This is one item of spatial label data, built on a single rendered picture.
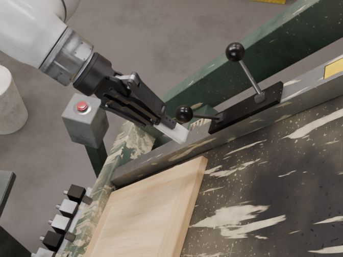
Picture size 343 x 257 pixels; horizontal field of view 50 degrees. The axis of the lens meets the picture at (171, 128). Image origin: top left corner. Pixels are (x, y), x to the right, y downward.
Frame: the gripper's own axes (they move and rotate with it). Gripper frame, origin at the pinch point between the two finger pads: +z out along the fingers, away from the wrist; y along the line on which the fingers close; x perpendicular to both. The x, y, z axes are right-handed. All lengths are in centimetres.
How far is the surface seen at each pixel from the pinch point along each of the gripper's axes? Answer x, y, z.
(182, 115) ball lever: 3.3, 1.1, 0.7
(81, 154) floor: 56, -161, 21
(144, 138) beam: 29, -57, 17
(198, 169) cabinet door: 0.7, -8.3, 13.7
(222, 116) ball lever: 9.4, 1.1, 9.8
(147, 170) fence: 7.4, -35.6, 13.7
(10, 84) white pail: 71, -158, -36
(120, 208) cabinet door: -3.5, -44.6, 13.9
